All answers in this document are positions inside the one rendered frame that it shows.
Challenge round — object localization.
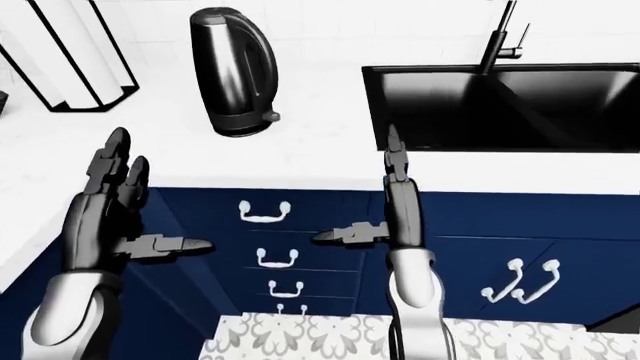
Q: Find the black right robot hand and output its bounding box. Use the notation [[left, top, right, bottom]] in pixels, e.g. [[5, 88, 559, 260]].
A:
[[311, 123, 428, 249]]

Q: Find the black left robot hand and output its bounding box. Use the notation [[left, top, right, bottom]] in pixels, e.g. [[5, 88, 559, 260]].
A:
[[61, 126, 215, 274]]

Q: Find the black steel electric kettle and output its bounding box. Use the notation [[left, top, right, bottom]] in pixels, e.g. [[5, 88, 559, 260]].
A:
[[189, 7, 280, 138]]

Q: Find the navy blue drawer cabinet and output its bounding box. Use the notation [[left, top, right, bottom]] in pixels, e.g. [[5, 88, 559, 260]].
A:
[[0, 186, 640, 360]]

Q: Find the black kitchen sink basin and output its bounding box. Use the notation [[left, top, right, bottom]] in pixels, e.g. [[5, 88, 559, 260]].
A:
[[361, 62, 640, 155]]

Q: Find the black sink faucet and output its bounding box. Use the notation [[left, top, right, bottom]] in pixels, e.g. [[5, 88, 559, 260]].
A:
[[479, 0, 532, 76]]

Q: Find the white cabinet door handle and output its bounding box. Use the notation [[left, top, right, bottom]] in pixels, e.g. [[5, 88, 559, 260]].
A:
[[481, 259, 523, 303], [512, 258, 562, 303]]

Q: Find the black wire towel holder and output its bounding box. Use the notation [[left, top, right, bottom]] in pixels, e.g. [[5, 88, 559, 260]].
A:
[[0, 0, 140, 114]]

